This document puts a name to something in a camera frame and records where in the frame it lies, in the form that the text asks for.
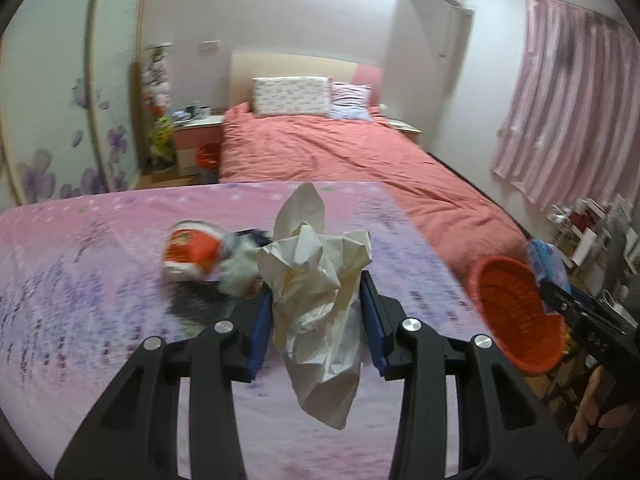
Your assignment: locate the salmon duvet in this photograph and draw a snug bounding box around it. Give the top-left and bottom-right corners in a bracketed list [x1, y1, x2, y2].
[218, 102, 531, 273]

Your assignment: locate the white paper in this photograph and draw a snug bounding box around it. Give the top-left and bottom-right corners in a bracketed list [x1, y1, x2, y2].
[256, 182, 373, 431]

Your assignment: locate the blue green plastic packet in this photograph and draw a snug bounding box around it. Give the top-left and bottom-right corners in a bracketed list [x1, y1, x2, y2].
[217, 229, 273, 298]

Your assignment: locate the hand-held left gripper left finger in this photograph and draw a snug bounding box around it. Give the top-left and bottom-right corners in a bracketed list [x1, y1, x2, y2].
[54, 291, 275, 480]

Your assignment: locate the pink white nightstand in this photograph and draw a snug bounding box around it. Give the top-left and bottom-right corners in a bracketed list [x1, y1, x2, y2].
[171, 115, 225, 171]

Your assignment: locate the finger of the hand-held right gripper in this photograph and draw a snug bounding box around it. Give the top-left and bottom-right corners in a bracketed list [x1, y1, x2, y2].
[539, 279, 592, 324]

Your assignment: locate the yellow green plush toy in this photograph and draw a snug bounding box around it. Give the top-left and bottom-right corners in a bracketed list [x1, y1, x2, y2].
[149, 115, 177, 163]

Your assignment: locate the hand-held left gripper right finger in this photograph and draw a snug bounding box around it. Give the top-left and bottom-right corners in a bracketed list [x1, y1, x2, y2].
[359, 270, 584, 480]

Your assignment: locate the person's right hand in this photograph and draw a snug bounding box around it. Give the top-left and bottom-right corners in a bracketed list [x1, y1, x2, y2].
[569, 364, 637, 444]

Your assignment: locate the small red bin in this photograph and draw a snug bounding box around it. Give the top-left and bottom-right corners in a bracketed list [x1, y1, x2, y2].
[196, 142, 220, 169]

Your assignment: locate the floral sliding wardrobe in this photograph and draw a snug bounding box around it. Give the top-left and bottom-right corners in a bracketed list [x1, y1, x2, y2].
[0, 0, 151, 213]

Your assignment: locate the pink floral bed sheet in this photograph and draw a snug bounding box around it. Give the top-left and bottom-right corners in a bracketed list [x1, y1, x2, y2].
[0, 181, 482, 480]

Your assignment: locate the beige pink headboard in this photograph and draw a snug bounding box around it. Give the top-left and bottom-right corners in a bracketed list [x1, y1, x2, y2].
[230, 51, 383, 111]

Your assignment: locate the red and white paper cup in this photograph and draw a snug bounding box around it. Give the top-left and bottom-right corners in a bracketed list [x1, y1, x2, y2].
[162, 219, 225, 281]

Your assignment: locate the orange plastic basket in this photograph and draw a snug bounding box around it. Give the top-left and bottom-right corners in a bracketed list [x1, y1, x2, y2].
[467, 255, 571, 375]

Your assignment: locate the pink striped curtain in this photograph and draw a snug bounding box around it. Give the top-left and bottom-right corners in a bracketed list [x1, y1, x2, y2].
[490, 0, 640, 213]

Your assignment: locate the striped pink pillow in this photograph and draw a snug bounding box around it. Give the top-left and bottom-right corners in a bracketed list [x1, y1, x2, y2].
[329, 81, 375, 122]

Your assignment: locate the blue plastic bag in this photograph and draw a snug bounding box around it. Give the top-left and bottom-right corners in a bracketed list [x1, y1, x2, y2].
[526, 239, 570, 317]

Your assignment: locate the white storage rack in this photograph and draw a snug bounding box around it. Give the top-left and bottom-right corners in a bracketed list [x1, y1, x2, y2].
[547, 197, 632, 268]

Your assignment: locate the white floral pillow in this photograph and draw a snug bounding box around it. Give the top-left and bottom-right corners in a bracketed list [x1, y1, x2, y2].
[251, 76, 332, 118]

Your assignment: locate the column of white plush toys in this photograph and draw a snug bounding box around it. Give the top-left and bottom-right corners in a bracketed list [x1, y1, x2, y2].
[141, 45, 174, 113]

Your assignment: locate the wooden nightstand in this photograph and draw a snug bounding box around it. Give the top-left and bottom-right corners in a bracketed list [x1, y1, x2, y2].
[387, 119, 422, 147]

